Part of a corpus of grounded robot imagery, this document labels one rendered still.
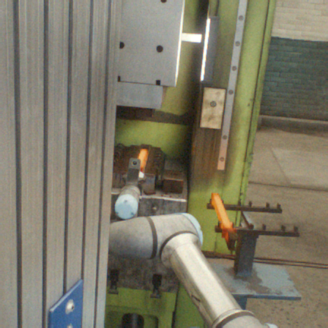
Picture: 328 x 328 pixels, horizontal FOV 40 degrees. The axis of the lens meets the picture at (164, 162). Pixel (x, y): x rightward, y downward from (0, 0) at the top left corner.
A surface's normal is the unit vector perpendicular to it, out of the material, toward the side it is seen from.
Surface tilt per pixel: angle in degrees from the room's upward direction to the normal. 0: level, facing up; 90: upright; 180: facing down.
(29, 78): 90
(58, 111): 90
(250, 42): 90
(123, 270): 90
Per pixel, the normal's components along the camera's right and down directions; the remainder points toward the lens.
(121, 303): -0.05, 0.30
